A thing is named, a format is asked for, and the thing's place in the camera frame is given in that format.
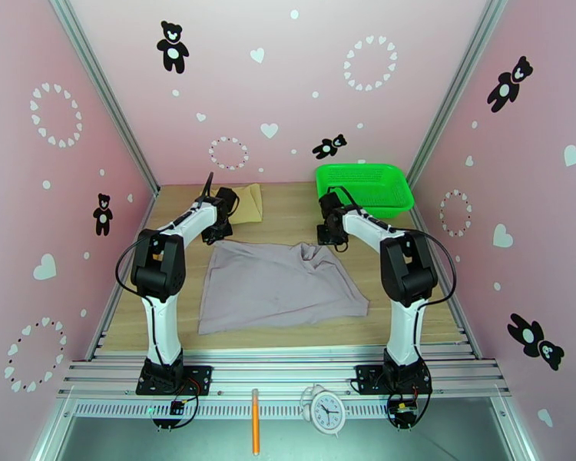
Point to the cream yellow garment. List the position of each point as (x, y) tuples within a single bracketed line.
[(247, 205)]

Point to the lilac ribbed garment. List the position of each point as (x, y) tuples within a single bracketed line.
[(278, 287)]

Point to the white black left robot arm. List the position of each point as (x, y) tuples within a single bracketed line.
[(161, 330)]

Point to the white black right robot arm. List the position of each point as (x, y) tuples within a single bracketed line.
[(403, 330)]

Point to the green plastic basket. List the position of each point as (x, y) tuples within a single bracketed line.
[(365, 188)]

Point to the perforated metal strip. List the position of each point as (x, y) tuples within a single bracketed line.
[(221, 409)]

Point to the small black circuit board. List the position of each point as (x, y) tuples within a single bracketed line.
[(403, 410), (176, 407)]

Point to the white alarm clock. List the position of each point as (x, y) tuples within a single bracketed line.
[(326, 410)]

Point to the orange pen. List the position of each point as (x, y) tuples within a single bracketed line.
[(255, 426)]

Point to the aluminium table side rail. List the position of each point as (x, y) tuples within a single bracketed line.
[(110, 306), (456, 315)]

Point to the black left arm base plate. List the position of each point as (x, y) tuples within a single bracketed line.
[(199, 378)]

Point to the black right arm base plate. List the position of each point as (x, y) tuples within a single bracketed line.
[(367, 378)]

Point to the aluminium front rail platform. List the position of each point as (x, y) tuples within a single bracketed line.
[(278, 373)]

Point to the aluminium corner post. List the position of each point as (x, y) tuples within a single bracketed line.
[(455, 90), (101, 90)]

